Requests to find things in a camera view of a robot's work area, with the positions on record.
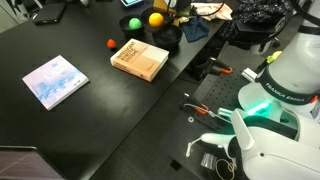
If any white aluminium block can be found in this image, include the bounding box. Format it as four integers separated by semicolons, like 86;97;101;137
240;67;258;83

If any thin white cable plug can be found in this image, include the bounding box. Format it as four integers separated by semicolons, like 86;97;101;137
185;139;202;158

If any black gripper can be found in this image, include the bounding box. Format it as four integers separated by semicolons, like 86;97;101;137
174;0;194;17

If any beige cloth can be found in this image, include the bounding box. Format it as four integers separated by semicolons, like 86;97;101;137
191;2;233;22

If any orange clamp with silver bar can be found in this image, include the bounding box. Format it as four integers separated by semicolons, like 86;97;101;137
181;93;219;121

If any black clamp with orange handle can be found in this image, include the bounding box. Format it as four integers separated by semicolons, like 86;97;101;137
196;57;234;79

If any black speckled garment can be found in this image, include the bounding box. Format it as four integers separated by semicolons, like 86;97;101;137
218;0;294;43

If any black office chair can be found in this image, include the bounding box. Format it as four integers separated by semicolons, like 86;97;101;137
229;19;284;56

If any orange robotics textbook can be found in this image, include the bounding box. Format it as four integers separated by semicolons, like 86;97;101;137
109;38;170;83

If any small black square piece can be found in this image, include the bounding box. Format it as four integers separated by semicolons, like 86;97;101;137
169;159;181;171

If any black notebook case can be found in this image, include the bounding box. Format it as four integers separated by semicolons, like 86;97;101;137
32;2;67;26

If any green ball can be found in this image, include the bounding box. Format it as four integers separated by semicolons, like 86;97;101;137
128;17;143;31

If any blue and white book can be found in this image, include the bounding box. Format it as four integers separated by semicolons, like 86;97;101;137
21;54;90;111

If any tablet with blue screen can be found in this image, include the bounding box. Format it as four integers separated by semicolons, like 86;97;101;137
120;0;145;7

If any dark blue cloth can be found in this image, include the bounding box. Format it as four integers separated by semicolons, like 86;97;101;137
181;15;210;43

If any yellow-green plastic object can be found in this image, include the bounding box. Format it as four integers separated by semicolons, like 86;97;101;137
265;50;283;64

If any small clear plastic bag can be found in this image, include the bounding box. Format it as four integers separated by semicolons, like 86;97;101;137
200;153;216;169

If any small red ball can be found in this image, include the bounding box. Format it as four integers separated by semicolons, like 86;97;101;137
106;38;117;50

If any tan rubber band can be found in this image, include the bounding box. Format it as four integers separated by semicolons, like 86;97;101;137
214;158;238;176

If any black perforated breadboard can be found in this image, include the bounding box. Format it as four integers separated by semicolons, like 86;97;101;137
159;66;268;180

